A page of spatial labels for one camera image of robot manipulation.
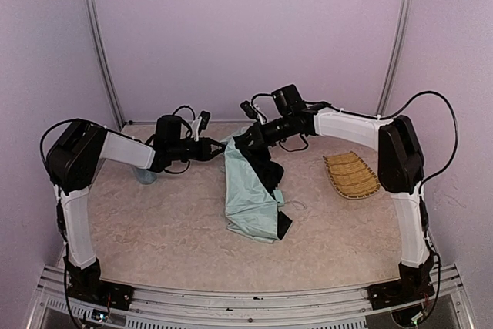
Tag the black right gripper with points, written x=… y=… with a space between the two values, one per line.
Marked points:
x=255 y=137

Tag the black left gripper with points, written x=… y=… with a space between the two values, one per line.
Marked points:
x=202 y=148

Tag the mint green black umbrella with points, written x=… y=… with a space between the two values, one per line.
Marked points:
x=250 y=209

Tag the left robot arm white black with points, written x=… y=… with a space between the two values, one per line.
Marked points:
x=73 y=163

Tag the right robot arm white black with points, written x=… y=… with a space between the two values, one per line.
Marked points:
x=400 y=163

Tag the white blue enamel pitcher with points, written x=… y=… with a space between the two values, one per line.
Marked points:
x=145 y=177

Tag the woven bamboo tray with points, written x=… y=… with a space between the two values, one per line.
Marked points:
x=350 y=176

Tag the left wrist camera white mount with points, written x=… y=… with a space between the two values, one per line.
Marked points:
x=199 y=124

